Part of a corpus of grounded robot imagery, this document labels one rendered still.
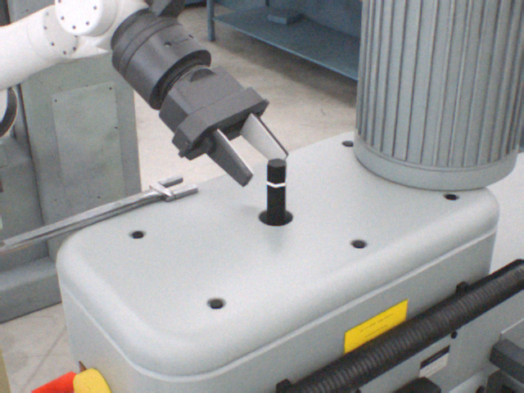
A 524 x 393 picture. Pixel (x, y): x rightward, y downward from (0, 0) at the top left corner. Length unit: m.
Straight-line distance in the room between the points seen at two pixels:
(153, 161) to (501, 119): 4.34
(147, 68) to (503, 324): 0.58
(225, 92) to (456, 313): 0.34
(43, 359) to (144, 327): 2.93
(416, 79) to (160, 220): 0.31
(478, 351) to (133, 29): 0.60
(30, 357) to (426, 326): 2.94
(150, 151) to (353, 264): 4.55
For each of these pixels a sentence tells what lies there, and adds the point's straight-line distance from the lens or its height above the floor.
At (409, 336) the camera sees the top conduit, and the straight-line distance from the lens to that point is 0.81.
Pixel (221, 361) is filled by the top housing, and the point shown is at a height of 1.87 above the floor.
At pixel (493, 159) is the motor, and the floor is 1.92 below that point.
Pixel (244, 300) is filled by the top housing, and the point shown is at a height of 1.89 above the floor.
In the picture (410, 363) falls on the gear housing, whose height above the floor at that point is 1.71.
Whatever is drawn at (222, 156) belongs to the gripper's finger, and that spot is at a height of 1.96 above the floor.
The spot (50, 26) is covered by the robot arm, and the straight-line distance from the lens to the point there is 0.93.
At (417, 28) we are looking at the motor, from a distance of 0.82.
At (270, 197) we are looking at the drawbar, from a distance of 0.80.
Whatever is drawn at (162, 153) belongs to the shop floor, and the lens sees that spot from 5.22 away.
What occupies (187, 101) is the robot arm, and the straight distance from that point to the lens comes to 0.79.
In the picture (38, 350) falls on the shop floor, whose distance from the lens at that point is 3.66.
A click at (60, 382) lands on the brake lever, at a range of 0.91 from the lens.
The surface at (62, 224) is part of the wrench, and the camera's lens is 0.82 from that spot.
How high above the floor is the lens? 2.32
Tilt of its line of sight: 30 degrees down
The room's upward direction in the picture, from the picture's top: straight up
